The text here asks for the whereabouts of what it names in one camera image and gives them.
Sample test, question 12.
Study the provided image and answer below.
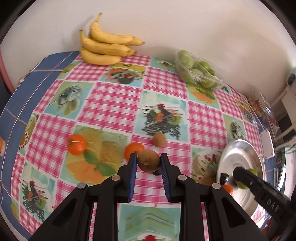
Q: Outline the pink checked printed tablecloth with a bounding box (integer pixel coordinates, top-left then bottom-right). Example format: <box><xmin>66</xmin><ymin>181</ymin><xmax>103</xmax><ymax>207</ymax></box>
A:
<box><xmin>10</xmin><ymin>54</ymin><xmax>273</xmax><ymax>241</ymax></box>

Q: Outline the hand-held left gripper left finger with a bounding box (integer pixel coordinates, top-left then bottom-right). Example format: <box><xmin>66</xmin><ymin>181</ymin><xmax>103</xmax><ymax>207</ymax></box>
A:
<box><xmin>29</xmin><ymin>153</ymin><xmax>138</xmax><ymax>241</ymax></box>

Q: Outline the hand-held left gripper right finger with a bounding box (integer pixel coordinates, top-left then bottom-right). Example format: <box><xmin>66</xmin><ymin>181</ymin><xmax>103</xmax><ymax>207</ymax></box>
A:
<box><xmin>160</xmin><ymin>153</ymin><xmax>270</xmax><ymax>241</ymax></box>

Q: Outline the brown kiwi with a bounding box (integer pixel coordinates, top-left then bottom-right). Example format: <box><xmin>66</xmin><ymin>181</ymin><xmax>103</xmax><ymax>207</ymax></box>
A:
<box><xmin>137</xmin><ymin>150</ymin><xmax>161</xmax><ymax>172</ymax></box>

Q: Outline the yellow banana bunch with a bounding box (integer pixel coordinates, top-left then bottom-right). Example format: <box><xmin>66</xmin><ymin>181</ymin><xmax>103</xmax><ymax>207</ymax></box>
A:
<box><xmin>79</xmin><ymin>13</ymin><xmax>145</xmax><ymax>66</ymax></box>

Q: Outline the pile of packed green jujubes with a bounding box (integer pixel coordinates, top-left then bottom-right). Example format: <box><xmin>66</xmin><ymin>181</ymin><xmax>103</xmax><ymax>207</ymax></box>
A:
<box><xmin>177</xmin><ymin>50</ymin><xmax>219</xmax><ymax>88</ymax></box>

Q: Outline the pile of tan longans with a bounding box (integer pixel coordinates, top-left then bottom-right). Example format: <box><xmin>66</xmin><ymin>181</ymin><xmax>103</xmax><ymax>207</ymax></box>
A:
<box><xmin>247</xmin><ymin>97</ymin><xmax>266</xmax><ymax>116</ymax></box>

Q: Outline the steel bowl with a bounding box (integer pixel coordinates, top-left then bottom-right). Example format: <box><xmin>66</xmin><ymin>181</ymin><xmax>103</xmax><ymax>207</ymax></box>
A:
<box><xmin>216</xmin><ymin>138</ymin><xmax>289</xmax><ymax>223</ymax></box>

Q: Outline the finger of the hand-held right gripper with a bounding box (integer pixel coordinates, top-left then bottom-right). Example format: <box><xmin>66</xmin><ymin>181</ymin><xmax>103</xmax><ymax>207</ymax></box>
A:
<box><xmin>232</xmin><ymin>167</ymin><xmax>262</xmax><ymax>197</ymax></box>

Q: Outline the clear wrapped plastic tray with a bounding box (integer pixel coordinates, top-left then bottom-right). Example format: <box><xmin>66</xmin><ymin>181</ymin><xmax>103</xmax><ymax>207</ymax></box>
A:
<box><xmin>175</xmin><ymin>49</ymin><xmax>223</xmax><ymax>90</ymax></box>

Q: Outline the blue striped cloth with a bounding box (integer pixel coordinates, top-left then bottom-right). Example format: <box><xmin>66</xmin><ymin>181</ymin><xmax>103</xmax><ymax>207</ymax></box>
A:
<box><xmin>0</xmin><ymin>51</ymin><xmax>81</xmax><ymax>232</ymax></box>

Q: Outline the white chair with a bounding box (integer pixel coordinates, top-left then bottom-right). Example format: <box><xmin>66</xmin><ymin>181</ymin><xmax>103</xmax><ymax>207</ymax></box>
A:
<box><xmin>270</xmin><ymin>81</ymin><xmax>296</xmax><ymax>144</ymax></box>

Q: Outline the clear plastic clamshell box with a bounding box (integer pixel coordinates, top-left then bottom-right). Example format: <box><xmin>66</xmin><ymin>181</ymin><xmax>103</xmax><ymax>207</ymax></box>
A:
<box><xmin>246</xmin><ymin>86</ymin><xmax>275</xmax><ymax>121</ymax></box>

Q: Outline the white power adapter box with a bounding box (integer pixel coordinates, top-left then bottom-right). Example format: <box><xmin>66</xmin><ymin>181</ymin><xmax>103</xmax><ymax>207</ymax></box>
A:
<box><xmin>260</xmin><ymin>130</ymin><xmax>275</xmax><ymax>159</ymax></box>

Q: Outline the reddish curved furniture edge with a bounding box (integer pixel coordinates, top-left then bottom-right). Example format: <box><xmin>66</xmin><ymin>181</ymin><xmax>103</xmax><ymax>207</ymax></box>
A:
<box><xmin>0</xmin><ymin>42</ymin><xmax>14</xmax><ymax>93</ymax></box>

